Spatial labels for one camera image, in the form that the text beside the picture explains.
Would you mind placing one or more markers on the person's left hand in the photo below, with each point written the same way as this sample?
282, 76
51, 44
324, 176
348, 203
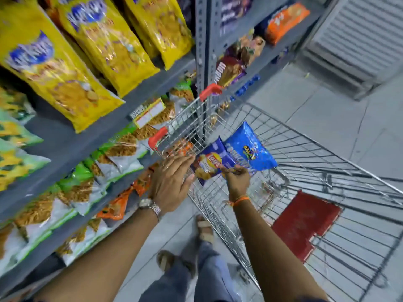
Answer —
168, 185

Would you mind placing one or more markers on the person's right hand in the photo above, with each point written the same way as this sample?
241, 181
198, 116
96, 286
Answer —
237, 183

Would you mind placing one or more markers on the person's right fingers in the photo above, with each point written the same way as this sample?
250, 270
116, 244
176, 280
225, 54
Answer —
234, 169

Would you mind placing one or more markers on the person's left thumb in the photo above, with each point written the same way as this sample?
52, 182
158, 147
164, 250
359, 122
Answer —
188, 183

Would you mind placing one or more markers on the dark blue chips packet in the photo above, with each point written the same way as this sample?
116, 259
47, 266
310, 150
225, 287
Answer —
209, 160

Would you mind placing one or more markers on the bright blue snack packet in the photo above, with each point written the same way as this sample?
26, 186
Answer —
248, 144

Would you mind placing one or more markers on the person's left forearm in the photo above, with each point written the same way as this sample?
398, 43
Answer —
104, 261

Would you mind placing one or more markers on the person's right forearm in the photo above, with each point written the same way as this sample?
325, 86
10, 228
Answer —
274, 254

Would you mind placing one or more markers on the orange snack packet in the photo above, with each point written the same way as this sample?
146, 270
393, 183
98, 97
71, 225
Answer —
143, 182
115, 206
181, 147

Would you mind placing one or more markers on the silver metal wristwatch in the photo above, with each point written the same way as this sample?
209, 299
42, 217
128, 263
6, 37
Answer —
151, 206

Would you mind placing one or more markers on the person's right sandal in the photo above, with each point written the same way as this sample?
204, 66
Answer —
204, 229

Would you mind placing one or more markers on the person's sandal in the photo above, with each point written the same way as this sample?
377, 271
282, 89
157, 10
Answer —
167, 260
204, 229

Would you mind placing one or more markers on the row of green white packets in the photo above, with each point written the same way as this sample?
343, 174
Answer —
122, 150

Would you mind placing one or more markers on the person's left sandal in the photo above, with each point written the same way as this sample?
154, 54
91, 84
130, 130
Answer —
167, 260

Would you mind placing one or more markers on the yellow shelf price label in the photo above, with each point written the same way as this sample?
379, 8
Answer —
148, 112

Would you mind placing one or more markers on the blue biscuit packets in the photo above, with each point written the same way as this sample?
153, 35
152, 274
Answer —
245, 86

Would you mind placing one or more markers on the red plastic cart seat flap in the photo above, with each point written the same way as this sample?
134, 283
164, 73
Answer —
302, 223

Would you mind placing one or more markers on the blue jeans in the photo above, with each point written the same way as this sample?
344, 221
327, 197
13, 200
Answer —
207, 279

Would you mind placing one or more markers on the maroon biscuit packet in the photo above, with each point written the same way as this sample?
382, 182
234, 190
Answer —
228, 70

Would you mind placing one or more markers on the grey metal shelf rack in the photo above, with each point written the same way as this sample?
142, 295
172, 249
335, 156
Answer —
277, 48
78, 141

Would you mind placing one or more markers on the brown snack packets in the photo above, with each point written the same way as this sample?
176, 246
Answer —
248, 48

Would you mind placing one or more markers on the orange biscuit packet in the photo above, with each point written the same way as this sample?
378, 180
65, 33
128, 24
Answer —
285, 21

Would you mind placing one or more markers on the large yellow snack packet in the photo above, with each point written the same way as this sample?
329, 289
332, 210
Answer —
107, 43
53, 69
160, 25

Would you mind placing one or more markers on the purple biscuit packet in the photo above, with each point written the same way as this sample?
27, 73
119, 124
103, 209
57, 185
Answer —
233, 9

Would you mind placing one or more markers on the dark purple packet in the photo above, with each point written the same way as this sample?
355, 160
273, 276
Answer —
185, 9

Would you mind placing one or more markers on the green yellow chips packet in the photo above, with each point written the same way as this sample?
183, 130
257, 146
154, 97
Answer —
15, 130
19, 160
12, 103

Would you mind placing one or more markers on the grey slatted shutter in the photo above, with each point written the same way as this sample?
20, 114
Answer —
355, 37

